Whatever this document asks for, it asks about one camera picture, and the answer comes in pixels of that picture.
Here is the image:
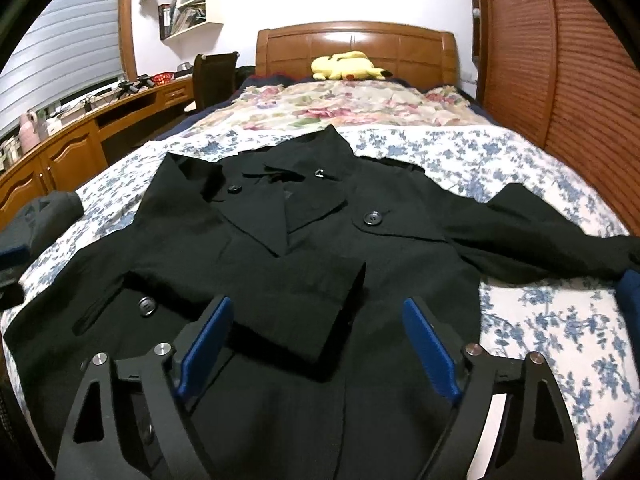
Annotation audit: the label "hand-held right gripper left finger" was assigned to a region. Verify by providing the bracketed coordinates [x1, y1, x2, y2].
[54, 295, 236, 480]

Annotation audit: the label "grey garment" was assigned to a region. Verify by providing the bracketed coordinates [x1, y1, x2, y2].
[12, 192, 84, 262]

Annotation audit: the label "black coat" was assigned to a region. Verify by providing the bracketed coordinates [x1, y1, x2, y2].
[2, 125, 640, 480]

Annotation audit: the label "white wall shelf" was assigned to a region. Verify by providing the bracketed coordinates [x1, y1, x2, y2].
[140, 0, 225, 41]

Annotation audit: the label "wooden headboard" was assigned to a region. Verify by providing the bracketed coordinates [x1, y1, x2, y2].
[255, 21, 461, 91]

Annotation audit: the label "row of books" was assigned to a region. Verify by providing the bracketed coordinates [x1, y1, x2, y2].
[159, 2, 208, 38]

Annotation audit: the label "grey window blind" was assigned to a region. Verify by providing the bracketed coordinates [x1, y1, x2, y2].
[0, 7, 123, 136]

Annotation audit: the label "blue object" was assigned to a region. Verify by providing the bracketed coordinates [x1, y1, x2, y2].
[617, 269, 640, 322]

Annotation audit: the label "row of white jars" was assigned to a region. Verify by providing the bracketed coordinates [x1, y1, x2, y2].
[0, 135, 21, 166]

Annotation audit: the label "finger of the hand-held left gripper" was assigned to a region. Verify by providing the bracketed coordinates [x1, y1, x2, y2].
[0, 244, 32, 275]

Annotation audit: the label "wooden louvered wardrobe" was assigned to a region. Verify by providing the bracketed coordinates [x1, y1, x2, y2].
[470, 0, 640, 236]

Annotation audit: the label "yellow plush toy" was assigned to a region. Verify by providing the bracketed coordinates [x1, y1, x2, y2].
[310, 50, 393, 82]

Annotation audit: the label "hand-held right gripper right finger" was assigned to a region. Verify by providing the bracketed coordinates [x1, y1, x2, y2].
[403, 297, 584, 480]

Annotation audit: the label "pink floral quilt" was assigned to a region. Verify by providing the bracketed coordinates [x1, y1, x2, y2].
[192, 80, 493, 136]

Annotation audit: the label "blue floral bed sheet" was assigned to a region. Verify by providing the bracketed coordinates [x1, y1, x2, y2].
[0, 122, 640, 480]

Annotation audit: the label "wooden desk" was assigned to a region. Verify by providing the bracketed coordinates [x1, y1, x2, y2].
[0, 75, 198, 231]

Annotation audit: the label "black gadgets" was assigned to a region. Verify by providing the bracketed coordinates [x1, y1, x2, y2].
[116, 75, 153, 96]

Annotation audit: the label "dark wooden chair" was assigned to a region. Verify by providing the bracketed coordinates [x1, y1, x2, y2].
[192, 51, 240, 111]

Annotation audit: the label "pink vase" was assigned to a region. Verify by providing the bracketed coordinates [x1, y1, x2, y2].
[19, 112, 40, 153]

